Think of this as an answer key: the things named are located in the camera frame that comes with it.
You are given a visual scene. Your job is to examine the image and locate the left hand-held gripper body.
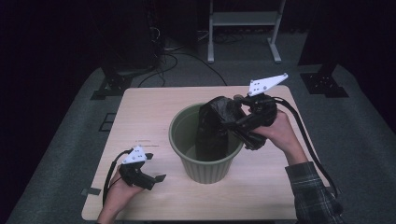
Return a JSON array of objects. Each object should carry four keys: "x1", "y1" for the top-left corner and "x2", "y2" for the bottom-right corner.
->
[{"x1": 119, "y1": 145, "x2": 157, "y2": 191}]

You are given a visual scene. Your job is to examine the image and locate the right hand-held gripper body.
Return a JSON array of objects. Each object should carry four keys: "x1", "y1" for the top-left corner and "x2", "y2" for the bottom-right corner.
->
[{"x1": 239, "y1": 73, "x2": 289, "y2": 129}]

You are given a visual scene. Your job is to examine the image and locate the black garbage bag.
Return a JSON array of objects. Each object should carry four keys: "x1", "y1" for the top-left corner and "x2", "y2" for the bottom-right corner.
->
[{"x1": 194, "y1": 95, "x2": 250, "y2": 162}]

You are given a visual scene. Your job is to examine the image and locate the green plastic trash bin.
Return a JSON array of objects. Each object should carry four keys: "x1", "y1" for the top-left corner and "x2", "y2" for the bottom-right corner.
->
[{"x1": 168, "y1": 102, "x2": 245, "y2": 185}]

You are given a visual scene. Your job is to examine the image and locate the person's left hand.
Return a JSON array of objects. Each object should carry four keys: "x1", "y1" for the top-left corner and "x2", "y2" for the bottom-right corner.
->
[{"x1": 104, "y1": 169, "x2": 144, "y2": 217}]

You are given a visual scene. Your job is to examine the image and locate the person's right hand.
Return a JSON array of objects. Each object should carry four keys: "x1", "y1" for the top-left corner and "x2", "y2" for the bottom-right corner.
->
[{"x1": 249, "y1": 109, "x2": 308, "y2": 165}]

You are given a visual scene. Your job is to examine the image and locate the grey tape strip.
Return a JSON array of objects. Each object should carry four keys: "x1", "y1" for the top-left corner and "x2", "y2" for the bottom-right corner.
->
[{"x1": 79, "y1": 188, "x2": 102, "y2": 197}]

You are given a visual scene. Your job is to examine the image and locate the white metal stand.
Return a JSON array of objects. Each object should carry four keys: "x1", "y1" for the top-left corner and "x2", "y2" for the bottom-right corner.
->
[{"x1": 207, "y1": 0, "x2": 287, "y2": 64}]

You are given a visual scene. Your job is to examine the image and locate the right hand-held gripper cable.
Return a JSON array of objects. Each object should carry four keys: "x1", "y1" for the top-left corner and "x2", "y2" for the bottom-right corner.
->
[{"x1": 273, "y1": 96, "x2": 340, "y2": 198}]

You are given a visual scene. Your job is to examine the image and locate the black stand with base plate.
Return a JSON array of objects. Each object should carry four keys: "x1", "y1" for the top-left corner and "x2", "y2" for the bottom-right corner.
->
[
  {"x1": 90, "y1": 0, "x2": 163, "y2": 101},
  {"x1": 298, "y1": 0, "x2": 349, "y2": 99}
]

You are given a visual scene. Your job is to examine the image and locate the black floor cables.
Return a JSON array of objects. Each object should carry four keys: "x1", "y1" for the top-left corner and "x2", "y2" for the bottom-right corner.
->
[{"x1": 137, "y1": 51, "x2": 228, "y2": 88}]

